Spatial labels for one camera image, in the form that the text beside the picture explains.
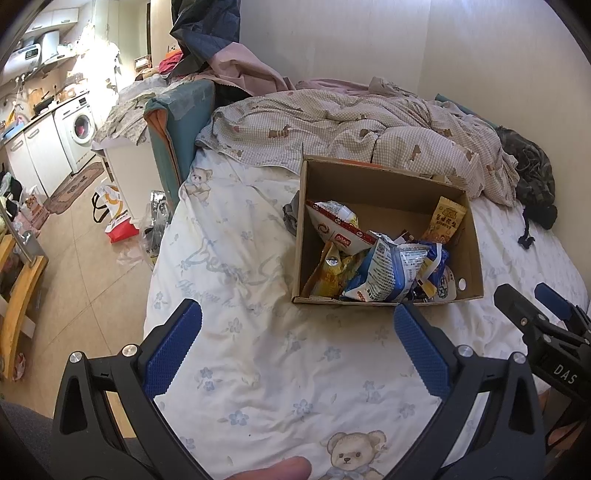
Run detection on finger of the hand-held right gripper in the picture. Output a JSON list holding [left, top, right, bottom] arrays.
[[534, 282, 591, 333], [493, 284, 578, 358]]

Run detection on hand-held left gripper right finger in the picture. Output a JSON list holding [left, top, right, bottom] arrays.
[[392, 302, 548, 480]]

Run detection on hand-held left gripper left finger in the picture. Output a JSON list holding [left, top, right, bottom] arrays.
[[52, 298, 211, 480]]

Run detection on white packet with black logo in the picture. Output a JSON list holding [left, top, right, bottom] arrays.
[[431, 272, 459, 302]]

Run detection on dark blue snack bag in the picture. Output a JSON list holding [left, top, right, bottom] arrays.
[[418, 242, 451, 296]]

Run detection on blue striped white snack bag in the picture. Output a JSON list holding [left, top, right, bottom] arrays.
[[342, 233, 432, 303]]

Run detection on yellow sachet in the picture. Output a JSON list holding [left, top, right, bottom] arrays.
[[419, 196, 468, 245]]

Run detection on yellow snack pack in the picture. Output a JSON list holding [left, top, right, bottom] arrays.
[[307, 242, 354, 298]]

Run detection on red edged white snack bag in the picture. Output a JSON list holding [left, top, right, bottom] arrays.
[[305, 199, 379, 254]]

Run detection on brown cardboard box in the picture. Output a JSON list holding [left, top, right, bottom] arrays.
[[291, 156, 485, 306]]

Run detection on person's left hand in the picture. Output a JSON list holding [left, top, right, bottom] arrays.
[[226, 456, 313, 480]]

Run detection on black knitted cloth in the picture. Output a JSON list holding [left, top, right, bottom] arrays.
[[517, 203, 559, 250]]

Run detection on white floral bed sheet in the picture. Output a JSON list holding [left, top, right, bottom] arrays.
[[143, 148, 589, 480]]

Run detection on silver black bag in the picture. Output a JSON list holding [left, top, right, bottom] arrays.
[[139, 190, 172, 271]]

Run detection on camouflage jacket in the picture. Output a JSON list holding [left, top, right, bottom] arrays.
[[496, 127, 557, 206]]

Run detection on yellow wooden chair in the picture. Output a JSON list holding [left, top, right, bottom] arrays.
[[0, 233, 49, 381]]

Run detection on white orange shopping bag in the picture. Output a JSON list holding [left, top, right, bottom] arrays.
[[91, 182, 127, 224]]

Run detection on grey cloth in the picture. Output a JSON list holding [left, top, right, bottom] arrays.
[[283, 191, 303, 236]]

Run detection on white side table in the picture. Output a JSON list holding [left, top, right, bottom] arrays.
[[92, 138, 160, 222]]

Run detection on oval patterned rug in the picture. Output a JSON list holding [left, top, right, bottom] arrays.
[[44, 161, 106, 215]]

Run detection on bear print bag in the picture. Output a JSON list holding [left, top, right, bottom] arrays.
[[21, 194, 51, 230]]

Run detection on teal pillow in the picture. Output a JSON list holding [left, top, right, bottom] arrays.
[[434, 93, 499, 130]]

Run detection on teal headboard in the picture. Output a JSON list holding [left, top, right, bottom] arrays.
[[144, 79, 217, 204]]

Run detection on white kitchen cabinet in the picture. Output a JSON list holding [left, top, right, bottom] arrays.
[[4, 113, 72, 199]]

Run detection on floral clothes pile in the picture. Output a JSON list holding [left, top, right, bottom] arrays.
[[99, 76, 167, 144]]

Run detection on checked bear print quilt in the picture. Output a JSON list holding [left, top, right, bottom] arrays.
[[196, 76, 520, 208]]

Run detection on white washing machine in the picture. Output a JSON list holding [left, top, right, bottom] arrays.
[[53, 95, 98, 174]]

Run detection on pink cloth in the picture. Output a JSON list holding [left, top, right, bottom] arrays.
[[203, 46, 296, 95]]

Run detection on dark hanging jacket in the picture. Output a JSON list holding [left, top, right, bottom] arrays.
[[170, 0, 243, 77]]

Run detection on white water heater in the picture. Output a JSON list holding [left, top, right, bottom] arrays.
[[9, 44, 44, 70]]

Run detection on range hood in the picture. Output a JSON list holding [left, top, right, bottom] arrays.
[[34, 30, 65, 61]]

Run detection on white wall cabinets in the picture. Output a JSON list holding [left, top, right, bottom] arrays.
[[23, 6, 81, 35]]

